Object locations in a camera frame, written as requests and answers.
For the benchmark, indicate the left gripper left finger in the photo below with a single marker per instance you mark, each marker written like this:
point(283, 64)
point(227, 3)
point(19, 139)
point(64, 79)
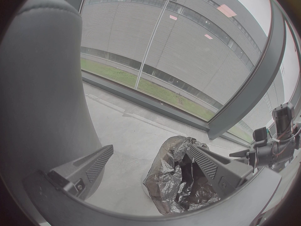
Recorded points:
point(77, 173)

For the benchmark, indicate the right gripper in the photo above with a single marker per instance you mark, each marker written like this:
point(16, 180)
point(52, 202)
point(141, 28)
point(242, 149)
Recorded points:
point(262, 155)

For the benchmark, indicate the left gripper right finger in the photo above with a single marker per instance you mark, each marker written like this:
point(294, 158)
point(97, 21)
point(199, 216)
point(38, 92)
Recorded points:
point(223, 171)

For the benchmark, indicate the black plastic bag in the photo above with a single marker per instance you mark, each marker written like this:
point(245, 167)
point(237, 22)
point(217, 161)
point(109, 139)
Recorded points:
point(164, 173)

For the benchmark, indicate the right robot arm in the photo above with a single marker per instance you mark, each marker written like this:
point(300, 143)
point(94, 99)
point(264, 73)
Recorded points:
point(283, 119)

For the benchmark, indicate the white trash bin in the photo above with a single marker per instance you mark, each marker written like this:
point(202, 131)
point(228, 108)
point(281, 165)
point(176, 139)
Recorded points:
point(145, 189)

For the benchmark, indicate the window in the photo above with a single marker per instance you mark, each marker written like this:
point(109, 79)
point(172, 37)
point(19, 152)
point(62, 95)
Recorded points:
point(262, 79)

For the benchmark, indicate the dark grey round chair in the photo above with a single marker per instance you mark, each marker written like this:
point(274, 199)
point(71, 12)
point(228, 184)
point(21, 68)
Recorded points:
point(47, 79)

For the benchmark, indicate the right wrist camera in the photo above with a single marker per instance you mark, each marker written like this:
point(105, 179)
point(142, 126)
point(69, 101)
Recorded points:
point(259, 134)

